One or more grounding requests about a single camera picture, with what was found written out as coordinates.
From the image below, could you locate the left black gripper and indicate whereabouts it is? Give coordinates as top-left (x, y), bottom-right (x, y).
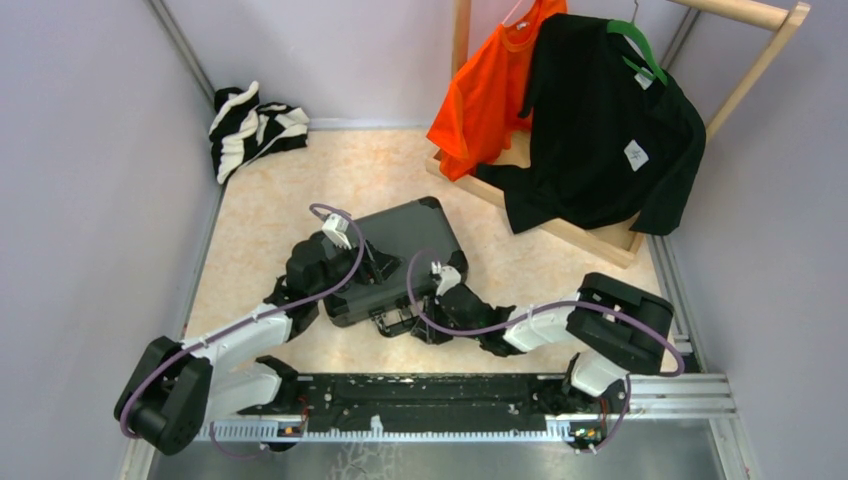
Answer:
top-left (311, 235), bottom-right (404, 302)

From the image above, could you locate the black poker set case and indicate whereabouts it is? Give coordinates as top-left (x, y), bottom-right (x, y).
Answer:
top-left (323, 196), bottom-right (469, 344)

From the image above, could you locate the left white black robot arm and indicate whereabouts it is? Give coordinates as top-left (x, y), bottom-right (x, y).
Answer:
top-left (114, 203), bottom-right (402, 455)

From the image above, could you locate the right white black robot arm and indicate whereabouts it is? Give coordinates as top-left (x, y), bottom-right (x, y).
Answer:
top-left (420, 261), bottom-right (685, 412)

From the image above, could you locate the black white striped cloth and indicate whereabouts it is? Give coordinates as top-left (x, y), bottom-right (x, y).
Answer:
top-left (208, 81), bottom-right (310, 185)

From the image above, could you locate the orange t-shirt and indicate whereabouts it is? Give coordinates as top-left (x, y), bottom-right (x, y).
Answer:
top-left (427, 0), bottom-right (568, 181)

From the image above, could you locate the black t-shirt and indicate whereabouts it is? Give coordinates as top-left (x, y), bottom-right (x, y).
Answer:
top-left (475, 14), bottom-right (706, 236)

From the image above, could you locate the pink clothes hanger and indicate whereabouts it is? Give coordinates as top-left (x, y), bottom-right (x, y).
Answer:
top-left (501, 0), bottom-right (524, 26)

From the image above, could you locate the green clothes hanger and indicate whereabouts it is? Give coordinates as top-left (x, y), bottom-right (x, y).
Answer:
top-left (607, 20), bottom-right (668, 85)

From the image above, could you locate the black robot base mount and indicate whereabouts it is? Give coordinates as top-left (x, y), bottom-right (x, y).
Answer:
top-left (241, 356), bottom-right (625, 434)

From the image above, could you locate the aluminium frame rail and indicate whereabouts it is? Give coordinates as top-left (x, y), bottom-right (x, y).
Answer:
top-left (120, 370), bottom-right (759, 479)

